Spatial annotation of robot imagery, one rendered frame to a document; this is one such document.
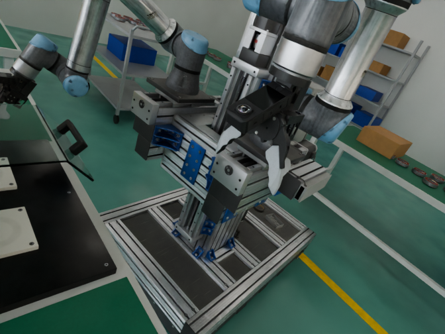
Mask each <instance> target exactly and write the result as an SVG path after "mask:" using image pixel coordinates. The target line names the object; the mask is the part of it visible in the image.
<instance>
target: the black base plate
mask: <svg viewBox="0 0 445 334"><path fill-rule="evenodd" d="M10 167H11V170H12V173H13V176H14V179H15V181H16V184H17V189H16V190H6V191H0V210H4V209H12V208H17V207H25V209H26V212H27V215H28V218H29V220H30V224H31V226H32V229H33V231H34V235H35V237H36V240H37V243H38V249H37V250H32V251H28V252H24V253H21V254H16V255H13V256H8V257H5V258H0V314H2V313H5V312H8V311H11V310H14V309H17V308H19V307H23V306H25V305H28V304H31V303H34V302H37V301H39V300H43V299H45V298H48V297H50V296H54V295H56V294H59V293H62V292H65V291H68V290H71V289H73V288H76V287H79V286H82V285H84V284H88V283H90V282H93V281H96V280H99V279H102V278H104V277H107V276H110V275H113V274H116V271H117V267H116V265H115V263H114V262H113V259H112V258H111V255H110V254H109V252H108V250H107V248H106V247H105V245H104V243H103V241H102V239H101V238H100V236H99V234H98V232H97V230H96V228H95V226H94V224H93V223H92V221H91V219H90V217H89V215H88V214H87V212H86V210H85V208H84V206H83V204H82V202H81V200H80V199H79V197H78V195H77V193H76V191H75V190H74V187H73V186H72V183H71V182H70V180H69V178H68V176H67V174H66V173H65V171H64V169H63V167H62V165H61V164H60V163H52V164H35V165H26V166H10Z"/></svg>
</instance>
